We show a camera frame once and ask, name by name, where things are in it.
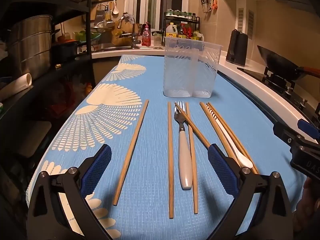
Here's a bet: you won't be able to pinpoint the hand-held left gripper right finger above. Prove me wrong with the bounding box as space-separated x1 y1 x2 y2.
207 144 293 240

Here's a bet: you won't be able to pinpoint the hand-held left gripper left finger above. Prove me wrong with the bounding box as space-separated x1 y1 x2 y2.
27 144 113 240

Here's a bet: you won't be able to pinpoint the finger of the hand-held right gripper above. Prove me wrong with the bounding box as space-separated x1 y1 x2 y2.
297 119 320 142
272 122 304 144

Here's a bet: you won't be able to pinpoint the white spoon with striped handle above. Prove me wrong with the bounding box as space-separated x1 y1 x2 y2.
206 104 253 168

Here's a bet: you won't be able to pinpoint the white-handled steel fork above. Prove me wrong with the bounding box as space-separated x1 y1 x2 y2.
174 101 193 190

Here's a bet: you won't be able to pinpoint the clear plastic utensil holder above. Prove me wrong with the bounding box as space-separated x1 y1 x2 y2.
163 37 223 98

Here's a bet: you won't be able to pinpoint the person's right hand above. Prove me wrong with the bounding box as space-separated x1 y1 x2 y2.
296 177 320 233

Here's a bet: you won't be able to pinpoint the black gas stove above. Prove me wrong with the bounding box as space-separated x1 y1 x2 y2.
237 66 320 120

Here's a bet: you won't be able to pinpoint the blue patterned table mat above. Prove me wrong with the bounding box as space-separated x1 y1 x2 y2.
26 54 308 240

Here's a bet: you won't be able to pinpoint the black electric kettle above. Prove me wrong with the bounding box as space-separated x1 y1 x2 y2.
226 29 249 67

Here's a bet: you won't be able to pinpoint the white roll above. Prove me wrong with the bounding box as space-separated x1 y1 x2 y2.
0 73 33 100

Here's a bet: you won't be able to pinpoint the black cooking pot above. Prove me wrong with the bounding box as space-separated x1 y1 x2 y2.
51 40 80 63

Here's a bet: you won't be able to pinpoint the steel sink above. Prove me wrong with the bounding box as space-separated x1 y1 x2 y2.
100 45 163 51

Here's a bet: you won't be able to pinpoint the black metal shelf rack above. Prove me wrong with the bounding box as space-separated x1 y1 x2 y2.
0 0 118 155

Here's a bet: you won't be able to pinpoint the green colander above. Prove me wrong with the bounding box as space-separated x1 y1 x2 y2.
75 29 103 42

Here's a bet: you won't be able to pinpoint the wooden cutting board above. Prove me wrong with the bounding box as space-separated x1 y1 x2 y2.
111 20 135 47

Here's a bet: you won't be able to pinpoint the steel kitchen faucet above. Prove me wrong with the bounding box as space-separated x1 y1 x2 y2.
117 16 142 49

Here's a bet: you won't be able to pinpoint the steel stockpot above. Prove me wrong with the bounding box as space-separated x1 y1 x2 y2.
6 15 54 80

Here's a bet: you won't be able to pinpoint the red dish soap bottle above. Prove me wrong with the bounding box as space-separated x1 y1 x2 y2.
141 22 152 47

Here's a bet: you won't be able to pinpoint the yellow-label oil bottle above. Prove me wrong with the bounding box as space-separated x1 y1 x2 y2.
165 22 178 38

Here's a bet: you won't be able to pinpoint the hanging kitchen tools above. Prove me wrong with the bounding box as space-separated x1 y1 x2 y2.
201 0 219 13

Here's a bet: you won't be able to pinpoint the steel grater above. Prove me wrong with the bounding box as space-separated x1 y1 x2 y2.
94 4 105 22

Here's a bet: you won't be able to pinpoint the black spice rack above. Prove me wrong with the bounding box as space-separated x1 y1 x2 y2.
164 9 204 43

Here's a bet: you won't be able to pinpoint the row of green-lidded spice jars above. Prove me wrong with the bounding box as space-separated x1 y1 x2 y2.
166 9 196 18

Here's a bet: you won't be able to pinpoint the white-framed window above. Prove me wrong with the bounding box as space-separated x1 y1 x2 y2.
126 0 190 30

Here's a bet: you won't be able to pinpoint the black wok with orange handle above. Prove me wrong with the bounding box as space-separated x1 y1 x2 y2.
257 45 320 82

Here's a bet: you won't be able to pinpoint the white wall vent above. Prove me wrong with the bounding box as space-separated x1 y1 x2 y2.
237 8 244 32
247 9 255 39

